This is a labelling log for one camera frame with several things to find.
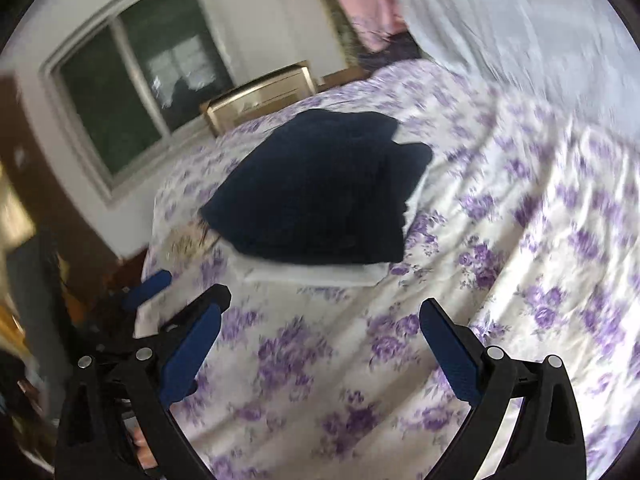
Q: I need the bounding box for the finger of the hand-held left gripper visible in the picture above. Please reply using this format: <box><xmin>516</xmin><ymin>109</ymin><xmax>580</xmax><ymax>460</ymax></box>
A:
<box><xmin>97</xmin><ymin>269</ymin><xmax>173</xmax><ymax>346</ymax></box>

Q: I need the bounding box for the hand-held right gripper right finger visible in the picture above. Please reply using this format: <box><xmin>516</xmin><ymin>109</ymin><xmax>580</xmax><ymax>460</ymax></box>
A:
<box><xmin>419</xmin><ymin>297</ymin><xmax>587</xmax><ymax>480</ymax></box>

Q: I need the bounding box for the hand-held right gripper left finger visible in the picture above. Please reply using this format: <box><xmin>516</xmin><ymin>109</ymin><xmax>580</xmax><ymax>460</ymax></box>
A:
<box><xmin>54</xmin><ymin>284</ymin><xmax>232</xmax><ymax>480</ymax></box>

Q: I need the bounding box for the navy blue cardigan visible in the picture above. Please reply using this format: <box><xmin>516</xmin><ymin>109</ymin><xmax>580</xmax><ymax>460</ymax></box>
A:
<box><xmin>200</xmin><ymin>109</ymin><xmax>435</xmax><ymax>266</ymax></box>

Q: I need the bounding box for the beige patterned cloth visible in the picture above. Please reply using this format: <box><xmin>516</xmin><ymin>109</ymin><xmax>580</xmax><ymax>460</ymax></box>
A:
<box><xmin>167</xmin><ymin>220</ymin><xmax>221</xmax><ymax>261</ymax></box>

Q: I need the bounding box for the purple floral bedsheet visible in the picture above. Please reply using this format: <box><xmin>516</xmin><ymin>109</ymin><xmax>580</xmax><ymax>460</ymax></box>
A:
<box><xmin>135</xmin><ymin>57</ymin><xmax>640</xmax><ymax>480</ymax></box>

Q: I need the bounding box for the white cloth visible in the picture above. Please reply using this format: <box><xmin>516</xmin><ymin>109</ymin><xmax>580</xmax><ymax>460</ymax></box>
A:
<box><xmin>232</xmin><ymin>245</ymin><xmax>391</xmax><ymax>288</ymax></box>

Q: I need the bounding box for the glass window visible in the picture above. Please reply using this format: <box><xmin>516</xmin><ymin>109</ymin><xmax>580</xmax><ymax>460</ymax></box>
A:
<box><xmin>42</xmin><ymin>0</ymin><xmax>236</xmax><ymax>201</ymax></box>

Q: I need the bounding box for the beige wooden cabinet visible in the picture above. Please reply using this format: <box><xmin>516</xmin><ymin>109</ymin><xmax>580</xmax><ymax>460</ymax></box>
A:
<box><xmin>200</xmin><ymin>60</ymin><xmax>317</xmax><ymax>137</ymax></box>

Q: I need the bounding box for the white lace cover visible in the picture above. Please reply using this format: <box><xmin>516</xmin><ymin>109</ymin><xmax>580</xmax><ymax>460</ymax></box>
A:
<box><xmin>385</xmin><ymin>0</ymin><xmax>640</xmax><ymax>131</ymax></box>

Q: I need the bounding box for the pink floral cloth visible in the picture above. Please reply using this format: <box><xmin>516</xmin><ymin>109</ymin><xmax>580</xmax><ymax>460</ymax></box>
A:
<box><xmin>320</xmin><ymin>0</ymin><xmax>408</xmax><ymax>53</ymax></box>

